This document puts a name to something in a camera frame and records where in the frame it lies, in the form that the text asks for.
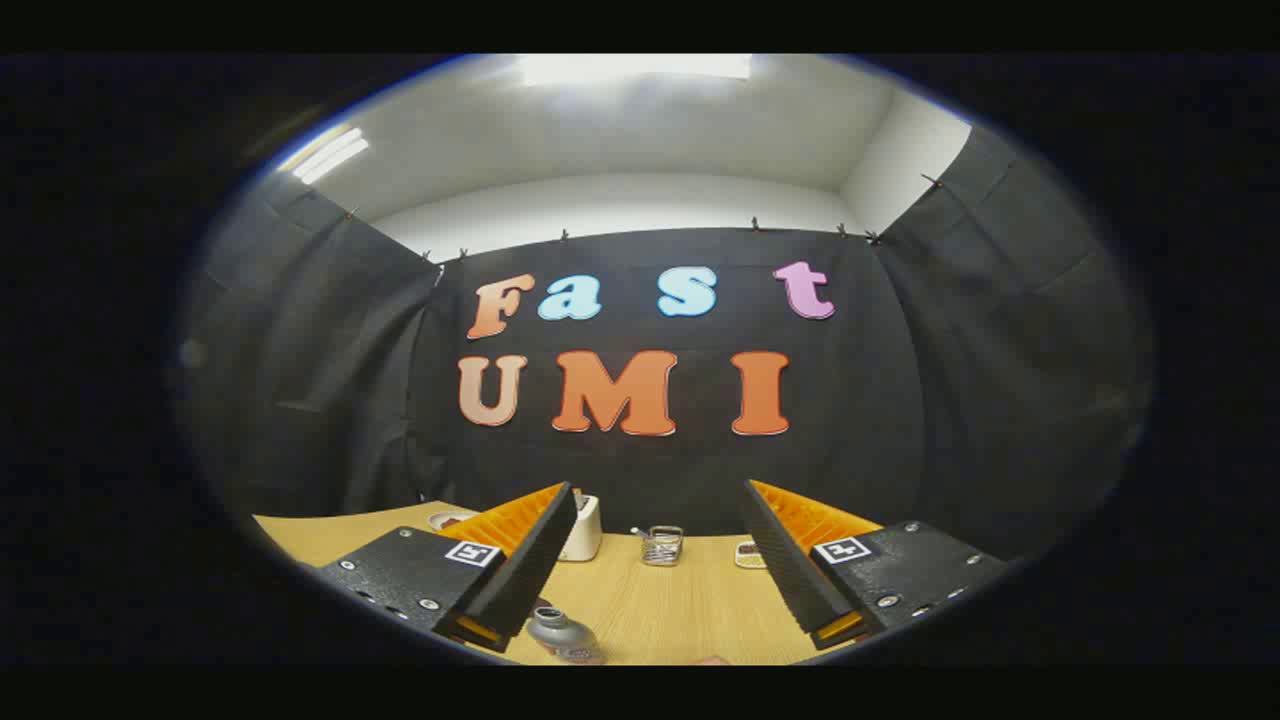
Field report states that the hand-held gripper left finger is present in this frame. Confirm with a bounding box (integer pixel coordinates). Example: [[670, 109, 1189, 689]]
[[318, 482, 579, 653]]

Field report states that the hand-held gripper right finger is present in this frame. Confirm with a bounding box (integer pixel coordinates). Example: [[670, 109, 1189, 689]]
[[740, 479, 1011, 651]]

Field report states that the silver juice bottle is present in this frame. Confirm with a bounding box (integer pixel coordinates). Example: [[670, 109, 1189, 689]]
[[526, 600, 607, 666]]

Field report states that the white toaster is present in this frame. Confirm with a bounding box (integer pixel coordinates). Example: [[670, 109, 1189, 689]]
[[558, 492, 603, 562]]

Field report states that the wooden table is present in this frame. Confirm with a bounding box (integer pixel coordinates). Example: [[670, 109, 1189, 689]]
[[252, 500, 901, 666]]

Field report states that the ceiling tube light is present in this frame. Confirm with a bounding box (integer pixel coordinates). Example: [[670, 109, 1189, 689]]
[[290, 127, 371, 186]]

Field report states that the ceiling light panel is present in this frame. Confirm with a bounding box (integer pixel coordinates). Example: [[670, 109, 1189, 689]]
[[517, 54, 753, 87]]

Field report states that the metal wire utensil holder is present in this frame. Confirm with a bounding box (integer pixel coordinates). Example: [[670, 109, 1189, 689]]
[[640, 525, 685, 568]]

